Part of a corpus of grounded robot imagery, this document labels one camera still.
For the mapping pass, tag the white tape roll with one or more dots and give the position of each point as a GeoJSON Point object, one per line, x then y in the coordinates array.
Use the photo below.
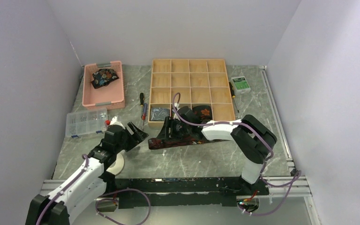
{"type": "Point", "coordinates": [117, 167]}

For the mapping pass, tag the wooden compartment tray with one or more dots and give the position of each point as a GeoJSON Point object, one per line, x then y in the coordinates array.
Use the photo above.
{"type": "Point", "coordinates": [199, 82]}

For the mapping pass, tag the pink plastic basket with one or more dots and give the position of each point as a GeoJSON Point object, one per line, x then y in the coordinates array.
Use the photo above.
{"type": "Point", "coordinates": [111, 96]}

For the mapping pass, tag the aluminium rail at right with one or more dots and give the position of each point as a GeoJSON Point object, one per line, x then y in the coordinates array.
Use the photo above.
{"type": "Point", "coordinates": [282, 137]}

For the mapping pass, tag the clear plastic screw box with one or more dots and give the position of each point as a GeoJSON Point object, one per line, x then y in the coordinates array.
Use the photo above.
{"type": "Point", "coordinates": [86, 122]}

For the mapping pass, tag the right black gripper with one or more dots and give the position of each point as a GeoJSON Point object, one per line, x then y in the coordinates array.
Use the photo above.
{"type": "Point", "coordinates": [169, 122]}

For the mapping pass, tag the green white small box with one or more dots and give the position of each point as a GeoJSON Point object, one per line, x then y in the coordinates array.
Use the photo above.
{"type": "Point", "coordinates": [240, 85]}

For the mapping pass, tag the black orange rolled tie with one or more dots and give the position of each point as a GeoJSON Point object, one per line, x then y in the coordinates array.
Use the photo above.
{"type": "Point", "coordinates": [203, 112]}

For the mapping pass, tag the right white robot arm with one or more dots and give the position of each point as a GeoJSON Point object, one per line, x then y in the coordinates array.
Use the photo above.
{"type": "Point", "coordinates": [196, 126]}

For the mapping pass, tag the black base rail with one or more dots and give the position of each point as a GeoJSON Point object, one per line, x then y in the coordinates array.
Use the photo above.
{"type": "Point", "coordinates": [224, 191]}

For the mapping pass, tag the dark red floral tie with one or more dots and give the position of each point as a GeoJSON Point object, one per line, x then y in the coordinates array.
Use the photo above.
{"type": "Point", "coordinates": [157, 144]}

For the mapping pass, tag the thin black yellow screwdriver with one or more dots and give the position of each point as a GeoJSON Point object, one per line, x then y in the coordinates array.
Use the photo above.
{"type": "Point", "coordinates": [233, 96]}

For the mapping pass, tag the blue red screwdriver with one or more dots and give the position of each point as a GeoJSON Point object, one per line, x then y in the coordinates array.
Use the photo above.
{"type": "Point", "coordinates": [144, 113]}

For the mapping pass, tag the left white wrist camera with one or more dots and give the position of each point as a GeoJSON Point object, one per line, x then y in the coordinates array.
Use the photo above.
{"type": "Point", "coordinates": [114, 121]}

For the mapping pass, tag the black floral tie in basket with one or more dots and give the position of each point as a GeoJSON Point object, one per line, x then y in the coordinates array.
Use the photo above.
{"type": "Point", "coordinates": [103, 77]}

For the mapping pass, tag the blue grey rolled tie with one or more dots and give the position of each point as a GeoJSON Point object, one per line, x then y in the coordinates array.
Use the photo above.
{"type": "Point", "coordinates": [159, 113]}

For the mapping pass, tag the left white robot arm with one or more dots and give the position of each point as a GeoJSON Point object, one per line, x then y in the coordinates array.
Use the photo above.
{"type": "Point", "coordinates": [89, 182]}

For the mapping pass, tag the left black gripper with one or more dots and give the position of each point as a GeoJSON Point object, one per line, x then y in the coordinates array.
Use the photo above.
{"type": "Point", "coordinates": [135, 138]}

